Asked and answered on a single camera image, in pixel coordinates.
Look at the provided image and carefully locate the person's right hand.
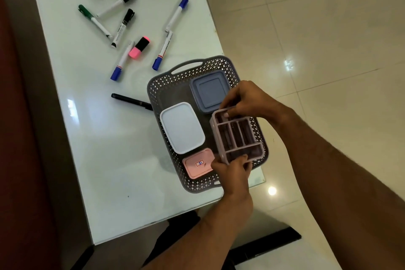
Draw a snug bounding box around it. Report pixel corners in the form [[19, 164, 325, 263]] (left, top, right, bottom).
[[220, 80, 293, 130]]

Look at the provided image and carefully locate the person's left hand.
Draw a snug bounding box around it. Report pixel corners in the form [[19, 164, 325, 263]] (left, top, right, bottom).
[[210, 154, 254, 200]]

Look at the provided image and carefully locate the small pink box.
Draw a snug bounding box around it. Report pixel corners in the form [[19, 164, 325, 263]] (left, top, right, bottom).
[[182, 148, 216, 180]]

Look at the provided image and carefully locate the grey-blue square lidded container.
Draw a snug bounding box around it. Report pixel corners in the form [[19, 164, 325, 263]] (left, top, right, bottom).
[[189, 70, 232, 114]]

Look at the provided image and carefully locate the pink plastic pen organizer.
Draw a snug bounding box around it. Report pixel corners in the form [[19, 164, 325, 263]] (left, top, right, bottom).
[[209, 105, 265, 166]]

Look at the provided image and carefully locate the white lidded container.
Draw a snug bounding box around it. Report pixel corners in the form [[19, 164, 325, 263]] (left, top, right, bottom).
[[159, 102, 207, 156]]

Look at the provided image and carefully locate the grey perforated plastic basket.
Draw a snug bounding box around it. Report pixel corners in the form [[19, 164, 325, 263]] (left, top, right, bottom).
[[146, 55, 270, 194]]

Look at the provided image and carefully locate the black pen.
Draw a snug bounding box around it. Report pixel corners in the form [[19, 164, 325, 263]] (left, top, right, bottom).
[[111, 93, 154, 111]]

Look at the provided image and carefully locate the pink highlighter marker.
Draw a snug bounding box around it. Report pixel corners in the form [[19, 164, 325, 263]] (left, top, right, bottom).
[[128, 36, 151, 59]]

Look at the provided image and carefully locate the person's right forearm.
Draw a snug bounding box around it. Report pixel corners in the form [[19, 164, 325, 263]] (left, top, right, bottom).
[[275, 107, 405, 270]]

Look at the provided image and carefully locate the person's left forearm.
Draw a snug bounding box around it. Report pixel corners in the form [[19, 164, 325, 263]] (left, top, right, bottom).
[[142, 194, 254, 270]]

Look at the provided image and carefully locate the black baseboard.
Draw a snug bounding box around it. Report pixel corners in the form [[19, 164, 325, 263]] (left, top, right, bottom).
[[226, 227, 303, 267]]

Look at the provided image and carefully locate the red sofa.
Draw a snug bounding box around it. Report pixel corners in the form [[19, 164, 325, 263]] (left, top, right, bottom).
[[0, 0, 95, 270]]

